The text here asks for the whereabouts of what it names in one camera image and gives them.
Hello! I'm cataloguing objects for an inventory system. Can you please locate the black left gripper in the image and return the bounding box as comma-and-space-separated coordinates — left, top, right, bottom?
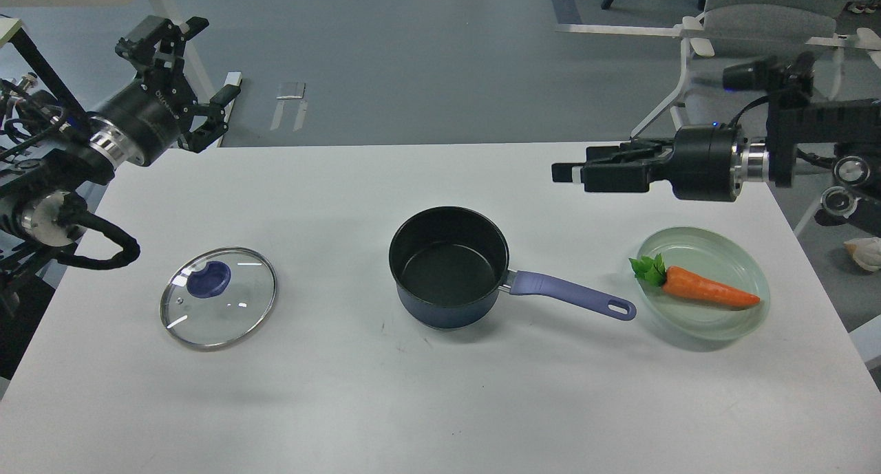
87, 16, 240, 168

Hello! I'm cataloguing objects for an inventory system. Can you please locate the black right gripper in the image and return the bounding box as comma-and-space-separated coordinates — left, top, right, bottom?
551, 124, 770, 202

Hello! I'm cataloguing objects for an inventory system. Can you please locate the blue saucepan with handle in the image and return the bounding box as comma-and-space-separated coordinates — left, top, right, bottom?
388, 206, 637, 330

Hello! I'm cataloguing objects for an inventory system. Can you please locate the glass lid blue knob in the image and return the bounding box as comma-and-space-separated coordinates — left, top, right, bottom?
158, 246, 278, 352

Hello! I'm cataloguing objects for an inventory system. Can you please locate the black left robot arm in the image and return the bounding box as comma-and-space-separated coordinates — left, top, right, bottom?
1, 16, 240, 318

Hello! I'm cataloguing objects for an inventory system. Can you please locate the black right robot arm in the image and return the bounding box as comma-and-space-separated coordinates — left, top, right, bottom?
551, 53, 880, 236

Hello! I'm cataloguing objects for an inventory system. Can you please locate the orange toy carrot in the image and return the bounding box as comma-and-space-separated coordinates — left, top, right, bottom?
628, 255, 762, 310

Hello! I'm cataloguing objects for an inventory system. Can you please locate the white floor socket plate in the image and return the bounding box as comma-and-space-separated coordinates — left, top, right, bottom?
276, 82, 306, 101

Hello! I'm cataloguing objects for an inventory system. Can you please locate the pale green glass plate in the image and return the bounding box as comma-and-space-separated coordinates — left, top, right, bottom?
638, 227, 770, 342

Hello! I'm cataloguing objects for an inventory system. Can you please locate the black metal rack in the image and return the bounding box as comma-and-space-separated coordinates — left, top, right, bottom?
1, 17, 88, 128

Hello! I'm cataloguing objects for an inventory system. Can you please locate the grey office chair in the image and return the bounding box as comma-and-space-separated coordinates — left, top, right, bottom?
630, 0, 850, 136

